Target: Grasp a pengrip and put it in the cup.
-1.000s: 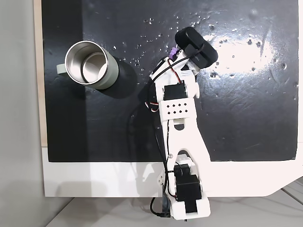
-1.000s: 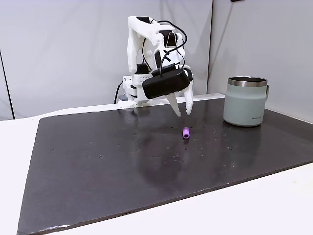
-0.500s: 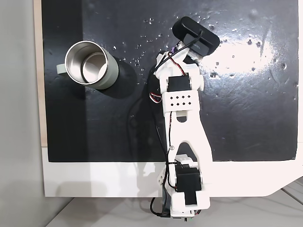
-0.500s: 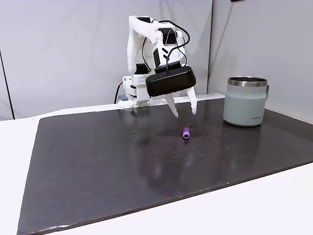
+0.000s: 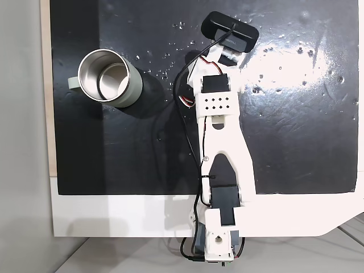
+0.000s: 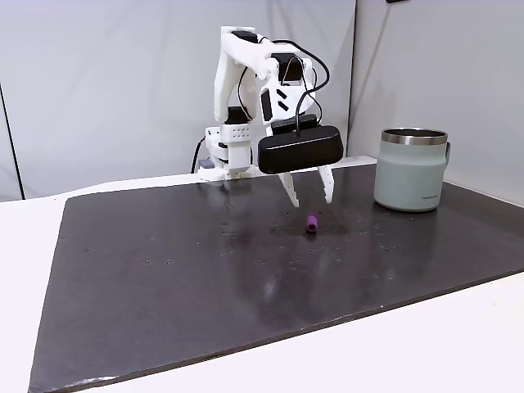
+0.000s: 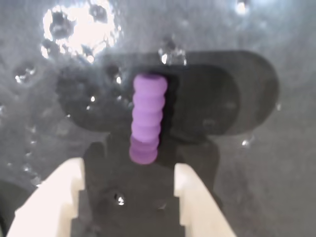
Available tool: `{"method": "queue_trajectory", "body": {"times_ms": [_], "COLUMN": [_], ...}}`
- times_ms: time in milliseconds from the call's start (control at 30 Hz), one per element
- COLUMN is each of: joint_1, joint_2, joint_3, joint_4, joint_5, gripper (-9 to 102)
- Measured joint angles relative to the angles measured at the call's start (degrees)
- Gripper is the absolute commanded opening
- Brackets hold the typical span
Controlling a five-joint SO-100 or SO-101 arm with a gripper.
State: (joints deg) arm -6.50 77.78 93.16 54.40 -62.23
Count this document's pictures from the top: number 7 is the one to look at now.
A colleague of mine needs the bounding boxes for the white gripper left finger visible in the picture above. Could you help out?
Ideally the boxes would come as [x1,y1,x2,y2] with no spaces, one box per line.
[5,157,86,237]

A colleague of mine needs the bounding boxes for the purple ribbed pen grip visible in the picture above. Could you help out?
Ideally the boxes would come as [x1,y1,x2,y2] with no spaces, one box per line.
[128,72,169,165]

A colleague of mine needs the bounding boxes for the black table mat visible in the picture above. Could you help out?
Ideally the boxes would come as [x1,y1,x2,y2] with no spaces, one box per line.
[0,0,316,237]

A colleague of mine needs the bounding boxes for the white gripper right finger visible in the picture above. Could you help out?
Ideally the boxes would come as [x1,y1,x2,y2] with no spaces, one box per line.
[173,162,238,237]

